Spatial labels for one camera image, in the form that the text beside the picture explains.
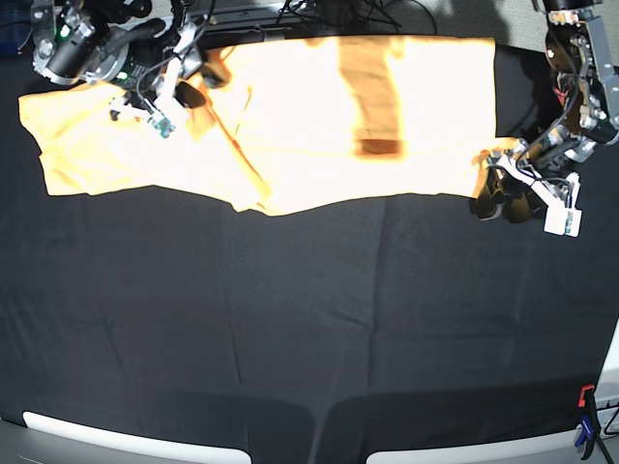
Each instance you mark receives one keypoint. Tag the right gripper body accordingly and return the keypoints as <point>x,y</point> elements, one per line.
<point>158,68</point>

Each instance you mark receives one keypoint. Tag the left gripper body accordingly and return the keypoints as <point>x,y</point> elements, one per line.
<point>552,189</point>

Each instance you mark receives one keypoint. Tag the yellow t-shirt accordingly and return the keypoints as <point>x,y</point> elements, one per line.
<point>301,124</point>

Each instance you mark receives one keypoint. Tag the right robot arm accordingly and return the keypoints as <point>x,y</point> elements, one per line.
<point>119,43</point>

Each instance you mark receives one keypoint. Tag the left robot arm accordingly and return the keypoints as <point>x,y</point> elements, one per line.
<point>586,84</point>

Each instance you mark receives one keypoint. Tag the black table cloth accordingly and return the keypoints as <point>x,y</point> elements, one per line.
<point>399,323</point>

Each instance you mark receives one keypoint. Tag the white front bar right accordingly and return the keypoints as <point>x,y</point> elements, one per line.
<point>552,448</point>

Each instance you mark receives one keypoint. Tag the white bar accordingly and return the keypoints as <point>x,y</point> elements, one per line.
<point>133,444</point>
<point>552,448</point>

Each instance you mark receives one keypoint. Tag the white front bar left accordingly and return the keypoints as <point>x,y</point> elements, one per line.
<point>133,444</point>

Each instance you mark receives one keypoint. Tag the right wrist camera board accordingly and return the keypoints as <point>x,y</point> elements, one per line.
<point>161,124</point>

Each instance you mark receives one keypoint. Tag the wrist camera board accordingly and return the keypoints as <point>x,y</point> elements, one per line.
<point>562,221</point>
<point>161,124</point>

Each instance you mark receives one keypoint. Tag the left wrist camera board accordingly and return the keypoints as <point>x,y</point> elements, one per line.
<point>562,221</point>

